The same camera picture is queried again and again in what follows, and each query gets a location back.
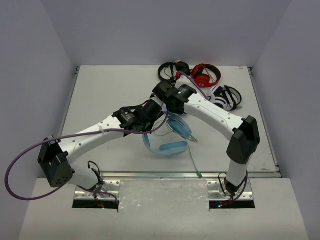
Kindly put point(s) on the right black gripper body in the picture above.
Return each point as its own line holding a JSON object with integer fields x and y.
{"x": 176, "y": 111}

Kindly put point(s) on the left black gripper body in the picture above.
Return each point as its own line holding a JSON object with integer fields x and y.
{"x": 139, "y": 125}

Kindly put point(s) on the light blue headphones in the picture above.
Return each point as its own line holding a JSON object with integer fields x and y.
{"x": 175, "y": 141}

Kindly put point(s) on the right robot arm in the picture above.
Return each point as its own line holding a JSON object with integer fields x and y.
{"x": 242, "y": 133}

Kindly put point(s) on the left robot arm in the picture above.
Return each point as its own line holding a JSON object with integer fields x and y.
{"x": 58, "y": 156}

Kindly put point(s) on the red headphones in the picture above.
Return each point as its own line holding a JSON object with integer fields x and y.
{"x": 206, "y": 75}

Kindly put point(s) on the white black striped headphones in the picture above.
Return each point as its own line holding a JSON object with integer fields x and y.
{"x": 225, "y": 97}

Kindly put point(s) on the black headset with microphone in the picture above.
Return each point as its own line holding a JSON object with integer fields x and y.
{"x": 171, "y": 71}

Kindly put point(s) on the left metal mounting bracket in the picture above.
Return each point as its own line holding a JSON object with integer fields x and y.
{"x": 112, "y": 187}

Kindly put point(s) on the metal mounting bracket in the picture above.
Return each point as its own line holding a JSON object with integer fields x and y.
{"x": 215, "y": 192}
{"x": 112, "y": 187}

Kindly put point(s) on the aluminium table rail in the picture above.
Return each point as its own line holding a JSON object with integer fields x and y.
{"x": 188, "y": 174}

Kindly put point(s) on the right metal mounting bracket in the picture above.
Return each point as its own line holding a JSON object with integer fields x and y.
{"x": 215, "y": 192}

